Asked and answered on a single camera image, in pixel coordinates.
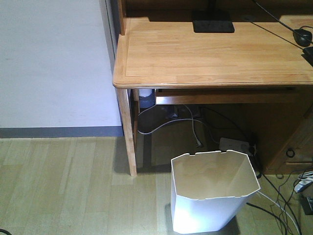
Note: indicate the white plastic trash bin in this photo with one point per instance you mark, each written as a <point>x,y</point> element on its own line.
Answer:
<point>209,188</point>

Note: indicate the white power strip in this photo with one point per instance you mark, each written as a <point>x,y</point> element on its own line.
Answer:
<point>236,145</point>

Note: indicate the light wooden desk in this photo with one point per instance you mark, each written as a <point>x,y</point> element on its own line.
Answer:
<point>257,63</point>

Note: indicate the black computer mouse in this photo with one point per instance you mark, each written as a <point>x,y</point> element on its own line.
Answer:
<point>302,37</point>

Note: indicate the white cylinder under desk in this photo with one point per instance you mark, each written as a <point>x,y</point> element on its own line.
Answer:
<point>146,98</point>

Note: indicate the black monitor stand base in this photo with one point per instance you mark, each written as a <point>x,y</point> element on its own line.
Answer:
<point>212,20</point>

